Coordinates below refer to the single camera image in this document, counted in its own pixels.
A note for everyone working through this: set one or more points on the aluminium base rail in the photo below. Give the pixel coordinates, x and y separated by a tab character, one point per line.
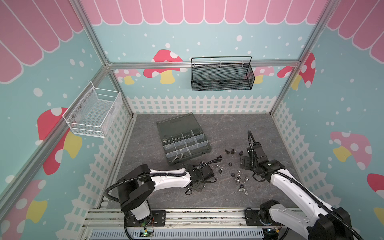
193	224

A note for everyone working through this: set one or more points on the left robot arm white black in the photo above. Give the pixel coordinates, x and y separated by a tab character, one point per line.
133	190

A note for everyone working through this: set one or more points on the black wire mesh basket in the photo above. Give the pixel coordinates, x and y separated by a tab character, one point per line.
228	73

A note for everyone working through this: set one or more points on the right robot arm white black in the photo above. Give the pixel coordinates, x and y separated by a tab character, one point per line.
318	221

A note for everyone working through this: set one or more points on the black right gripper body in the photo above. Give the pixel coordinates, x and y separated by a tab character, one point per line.
248	162

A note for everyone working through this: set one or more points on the white wire mesh basket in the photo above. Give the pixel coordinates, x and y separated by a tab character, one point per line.
93	112

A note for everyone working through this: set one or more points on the green plastic compartment organizer box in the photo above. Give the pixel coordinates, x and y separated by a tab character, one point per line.
183	134

